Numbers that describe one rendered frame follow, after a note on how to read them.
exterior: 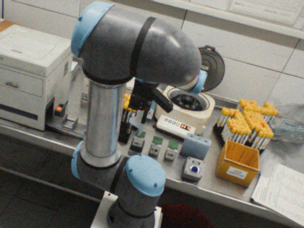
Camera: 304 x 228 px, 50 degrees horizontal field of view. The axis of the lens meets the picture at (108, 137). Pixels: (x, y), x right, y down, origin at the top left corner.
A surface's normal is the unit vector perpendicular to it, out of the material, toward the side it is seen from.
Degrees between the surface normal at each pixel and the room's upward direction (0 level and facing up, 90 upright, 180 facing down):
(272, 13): 94
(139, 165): 7
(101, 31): 65
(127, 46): 76
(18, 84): 90
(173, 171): 0
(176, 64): 83
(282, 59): 90
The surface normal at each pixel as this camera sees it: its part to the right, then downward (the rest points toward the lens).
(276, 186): 0.17, -0.76
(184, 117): -0.41, 0.52
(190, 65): 0.67, 0.41
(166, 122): -0.03, -0.47
